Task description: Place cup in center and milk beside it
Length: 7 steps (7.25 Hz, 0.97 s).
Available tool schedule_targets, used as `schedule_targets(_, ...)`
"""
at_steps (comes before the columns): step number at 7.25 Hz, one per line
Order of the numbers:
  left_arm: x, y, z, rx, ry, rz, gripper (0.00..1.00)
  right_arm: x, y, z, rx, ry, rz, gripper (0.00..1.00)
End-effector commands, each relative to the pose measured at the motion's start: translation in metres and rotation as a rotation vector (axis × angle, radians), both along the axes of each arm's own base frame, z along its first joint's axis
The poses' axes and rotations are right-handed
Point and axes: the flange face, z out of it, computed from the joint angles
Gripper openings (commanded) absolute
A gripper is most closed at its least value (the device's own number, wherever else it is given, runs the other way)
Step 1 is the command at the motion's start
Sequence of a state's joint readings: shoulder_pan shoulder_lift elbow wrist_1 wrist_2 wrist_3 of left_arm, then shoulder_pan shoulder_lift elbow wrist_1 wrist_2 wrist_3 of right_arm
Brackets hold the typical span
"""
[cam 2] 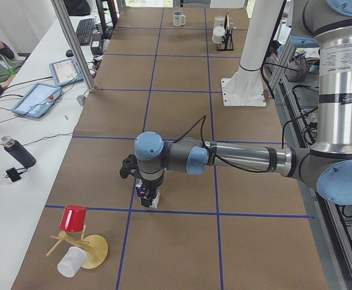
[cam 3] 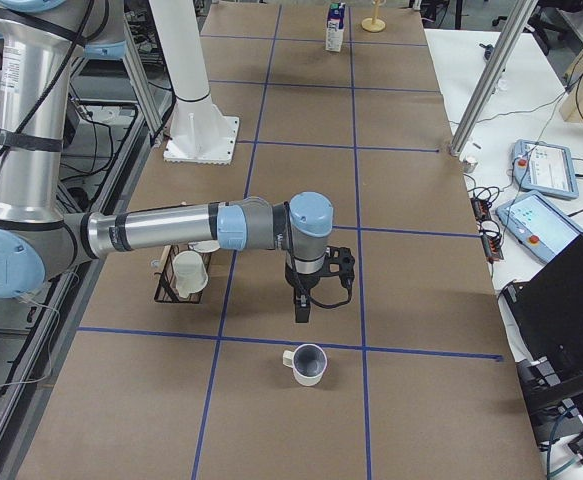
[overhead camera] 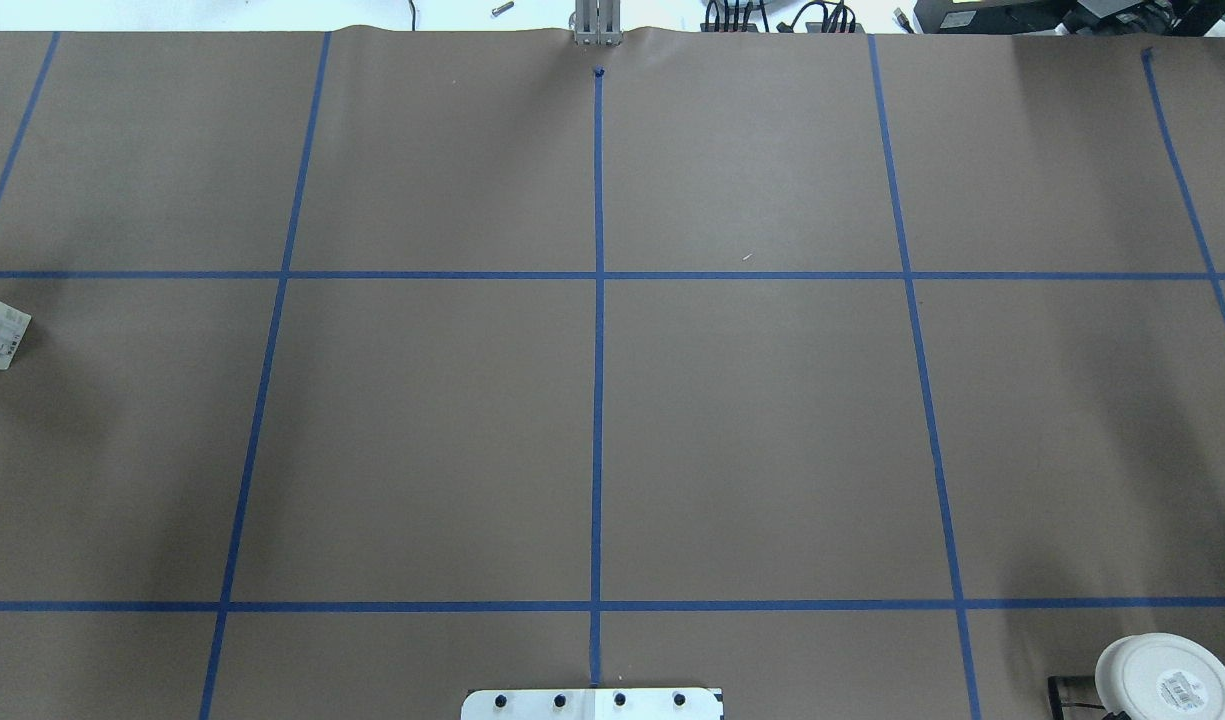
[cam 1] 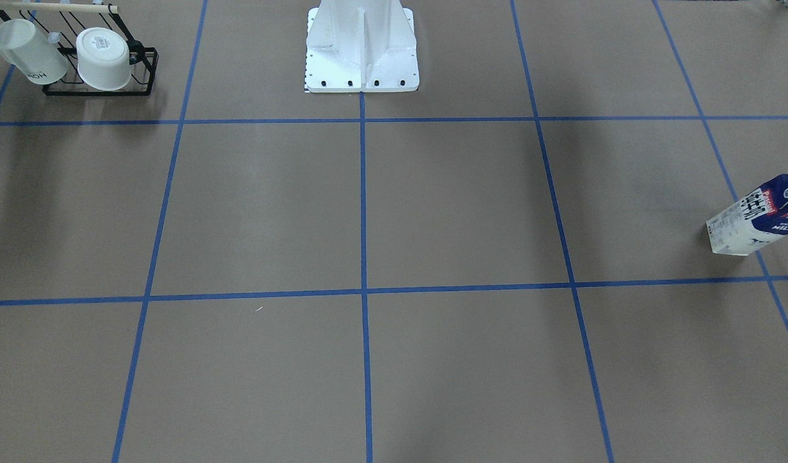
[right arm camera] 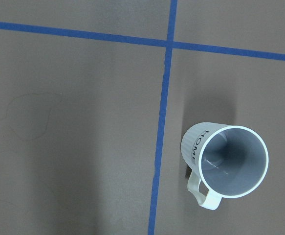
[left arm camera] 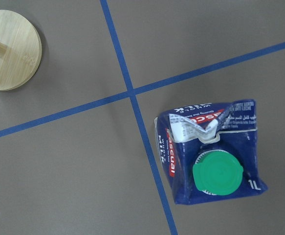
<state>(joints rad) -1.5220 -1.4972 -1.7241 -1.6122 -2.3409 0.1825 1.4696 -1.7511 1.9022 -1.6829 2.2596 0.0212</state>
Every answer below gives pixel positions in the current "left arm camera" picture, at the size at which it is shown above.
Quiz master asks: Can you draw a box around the blue white milk carton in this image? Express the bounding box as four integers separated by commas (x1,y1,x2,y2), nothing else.
154,99,268,205

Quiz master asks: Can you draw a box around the round wooden stand base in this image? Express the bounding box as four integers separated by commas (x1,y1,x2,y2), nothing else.
0,10,42,91

